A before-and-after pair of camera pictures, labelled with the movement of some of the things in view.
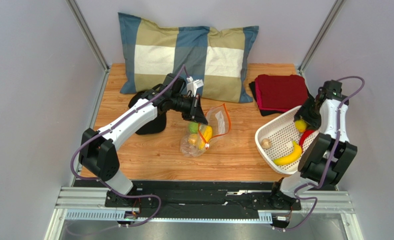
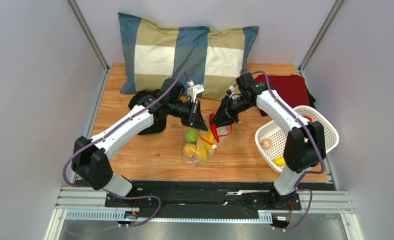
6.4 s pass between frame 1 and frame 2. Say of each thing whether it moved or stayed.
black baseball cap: stayed
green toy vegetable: moved
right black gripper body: moved
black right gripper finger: moved
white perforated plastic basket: stayed
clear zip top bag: moved
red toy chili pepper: moved
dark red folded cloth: stayed
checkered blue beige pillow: stayed
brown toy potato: moved
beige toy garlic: stayed
